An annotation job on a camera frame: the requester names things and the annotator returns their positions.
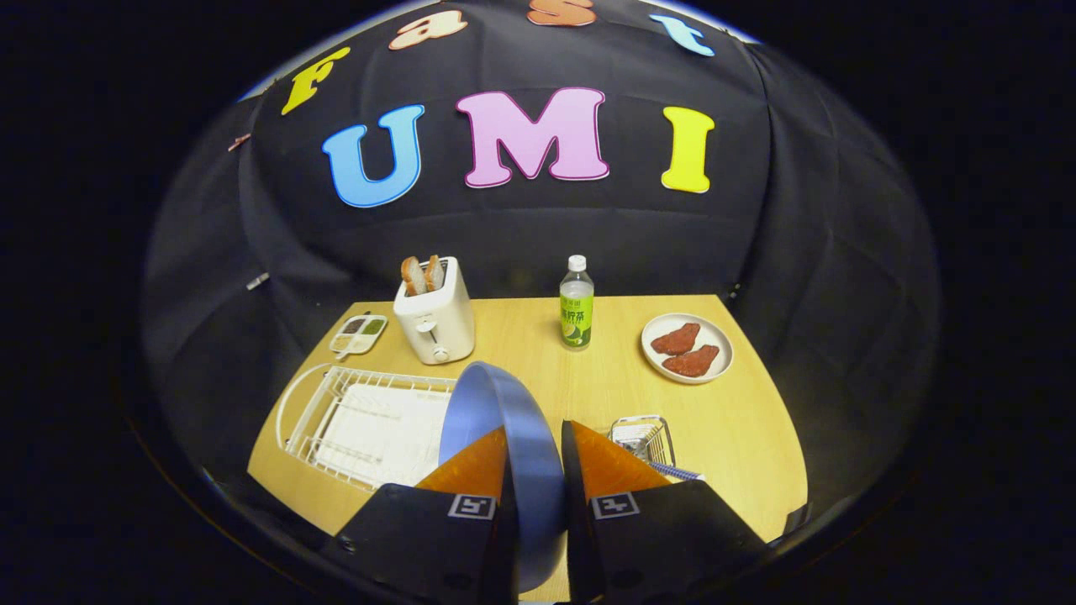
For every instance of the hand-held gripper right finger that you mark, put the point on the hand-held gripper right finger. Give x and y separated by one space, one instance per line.
573 521

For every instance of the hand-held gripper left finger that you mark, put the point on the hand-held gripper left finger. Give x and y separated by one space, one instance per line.
509 521

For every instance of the blue plate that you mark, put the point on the blue plate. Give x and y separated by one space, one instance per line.
521 420

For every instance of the white round plate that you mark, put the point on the white round plate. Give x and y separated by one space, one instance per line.
714 336

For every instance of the red meat slice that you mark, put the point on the red meat slice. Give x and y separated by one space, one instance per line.
692 361
677 339

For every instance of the green label drink bottle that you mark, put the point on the green label drink bottle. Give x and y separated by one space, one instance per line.
577 311

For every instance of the white toaster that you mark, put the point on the white toaster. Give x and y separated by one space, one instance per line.
437 323

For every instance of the white divided seasoning tray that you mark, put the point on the white divided seasoning tray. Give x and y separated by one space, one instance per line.
359 334

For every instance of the toast slice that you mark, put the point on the toast slice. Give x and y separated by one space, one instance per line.
413 276
435 274

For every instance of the black backdrop cloth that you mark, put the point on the black backdrop cloth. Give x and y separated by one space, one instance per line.
504 227

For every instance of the white clothes peg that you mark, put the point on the white clothes peg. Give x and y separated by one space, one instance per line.
257 281

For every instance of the red clothes peg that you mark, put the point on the red clothes peg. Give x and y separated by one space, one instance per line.
239 141

